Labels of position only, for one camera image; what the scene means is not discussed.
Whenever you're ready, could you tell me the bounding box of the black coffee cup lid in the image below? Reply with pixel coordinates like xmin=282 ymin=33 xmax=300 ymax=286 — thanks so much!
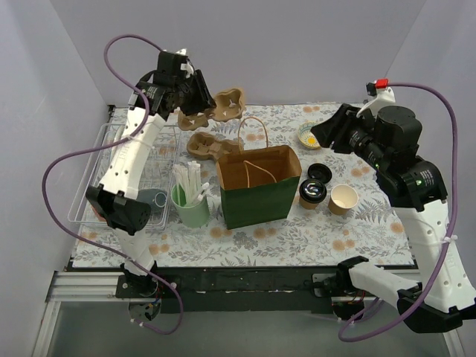
xmin=299 ymin=178 xmax=327 ymax=202

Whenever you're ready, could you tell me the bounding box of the green paper bag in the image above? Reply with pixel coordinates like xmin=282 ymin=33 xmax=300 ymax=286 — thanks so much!
xmin=216 ymin=128 xmax=302 ymax=230

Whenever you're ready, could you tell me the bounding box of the brown paper coffee cup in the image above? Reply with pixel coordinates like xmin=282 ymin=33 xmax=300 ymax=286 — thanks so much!
xmin=299 ymin=196 xmax=322 ymax=210

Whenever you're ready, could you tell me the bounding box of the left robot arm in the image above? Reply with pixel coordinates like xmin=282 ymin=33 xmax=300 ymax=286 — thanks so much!
xmin=86 ymin=49 xmax=216 ymax=298

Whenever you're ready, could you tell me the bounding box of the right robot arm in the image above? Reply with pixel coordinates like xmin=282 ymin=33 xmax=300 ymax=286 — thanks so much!
xmin=311 ymin=104 xmax=475 ymax=333

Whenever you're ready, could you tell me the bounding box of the yellow patterned ceramic bowl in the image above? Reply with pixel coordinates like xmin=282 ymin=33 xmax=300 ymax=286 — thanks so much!
xmin=297 ymin=121 xmax=321 ymax=149

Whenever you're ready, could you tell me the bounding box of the brown cardboard cup carrier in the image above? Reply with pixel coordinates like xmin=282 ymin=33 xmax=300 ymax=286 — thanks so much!
xmin=187 ymin=132 xmax=243 ymax=161

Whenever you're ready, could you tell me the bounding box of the floral tablecloth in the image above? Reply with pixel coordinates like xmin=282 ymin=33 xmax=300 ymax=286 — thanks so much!
xmin=72 ymin=103 xmax=416 ymax=268

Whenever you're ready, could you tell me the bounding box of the dark grey cup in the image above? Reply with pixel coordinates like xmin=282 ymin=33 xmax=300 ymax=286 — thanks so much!
xmin=137 ymin=188 xmax=167 ymax=212

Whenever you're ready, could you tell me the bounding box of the green utensil cup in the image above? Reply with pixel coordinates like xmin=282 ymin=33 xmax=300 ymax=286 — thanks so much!
xmin=171 ymin=184 xmax=210 ymax=228

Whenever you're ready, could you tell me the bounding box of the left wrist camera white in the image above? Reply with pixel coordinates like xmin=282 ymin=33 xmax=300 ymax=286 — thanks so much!
xmin=176 ymin=48 xmax=195 ymax=78

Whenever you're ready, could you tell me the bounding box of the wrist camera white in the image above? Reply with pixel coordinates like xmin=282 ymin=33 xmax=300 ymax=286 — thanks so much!
xmin=357 ymin=78 xmax=396 ymax=118
xmin=176 ymin=48 xmax=195 ymax=78

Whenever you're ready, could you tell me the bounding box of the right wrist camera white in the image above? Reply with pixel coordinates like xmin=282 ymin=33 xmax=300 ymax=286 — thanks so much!
xmin=357 ymin=78 xmax=396 ymax=118

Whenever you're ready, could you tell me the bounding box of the white wire dish rack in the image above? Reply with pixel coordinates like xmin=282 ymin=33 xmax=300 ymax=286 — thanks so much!
xmin=68 ymin=123 xmax=181 ymax=231

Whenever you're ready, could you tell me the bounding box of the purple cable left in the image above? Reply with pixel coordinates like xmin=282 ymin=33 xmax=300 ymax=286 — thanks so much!
xmin=41 ymin=34 xmax=185 ymax=335

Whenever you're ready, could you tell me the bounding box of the purple cable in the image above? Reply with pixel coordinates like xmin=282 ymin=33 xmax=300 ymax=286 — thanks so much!
xmin=41 ymin=34 xmax=185 ymax=335
xmin=337 ymin=81 xmax=457 ymax=342

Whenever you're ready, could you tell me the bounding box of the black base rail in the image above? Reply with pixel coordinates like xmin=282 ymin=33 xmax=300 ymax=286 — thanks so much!
xmin=115 ymin=264 xmax=376 ymax=315

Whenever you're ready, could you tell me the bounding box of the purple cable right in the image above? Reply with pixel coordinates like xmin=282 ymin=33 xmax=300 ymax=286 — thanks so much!
xmin=337 ymin=81 xmax=457 ymax=342

